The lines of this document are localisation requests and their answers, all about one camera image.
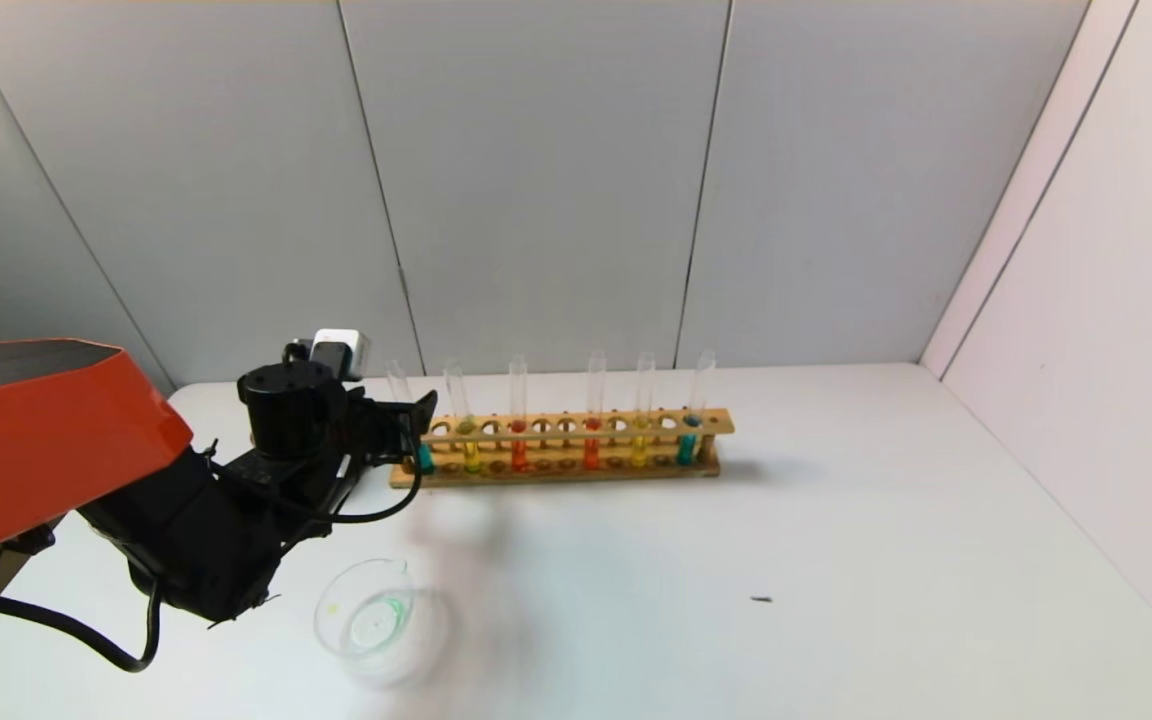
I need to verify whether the thin black camera cable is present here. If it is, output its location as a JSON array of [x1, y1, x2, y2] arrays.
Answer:
[[266, 440, 425, 526]]

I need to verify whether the yellow liquid glass test tube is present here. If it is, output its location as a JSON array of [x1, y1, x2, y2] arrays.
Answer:
[[444, 359, 484, 475], [630, 352, 656, 469]]

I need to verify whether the clear glass dish with spout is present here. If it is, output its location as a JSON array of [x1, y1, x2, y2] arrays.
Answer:
[[314, 557, 417, 658]]

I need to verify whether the orange liquid glass test tube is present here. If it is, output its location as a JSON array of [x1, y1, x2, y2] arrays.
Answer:
[[509, 355, 530, 473], [582, 350, 607, 471]]

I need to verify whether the blue liquid glass test tube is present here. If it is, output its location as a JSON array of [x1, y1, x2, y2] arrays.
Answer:
[[675, 350, 716, 467], [386, 361, 436, 476]]

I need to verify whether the wooden test tube rack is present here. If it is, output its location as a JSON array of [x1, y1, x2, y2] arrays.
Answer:
[[391, 408, 735, 489]]

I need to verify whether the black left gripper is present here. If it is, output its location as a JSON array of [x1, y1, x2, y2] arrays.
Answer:
[[348, 389, 438, 467]]

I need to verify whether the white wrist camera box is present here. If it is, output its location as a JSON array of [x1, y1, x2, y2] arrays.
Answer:
[[309, 329, 373, 383]]

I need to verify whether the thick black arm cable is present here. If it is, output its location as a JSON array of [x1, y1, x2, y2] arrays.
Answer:
[[0, 585, 163, 673]]

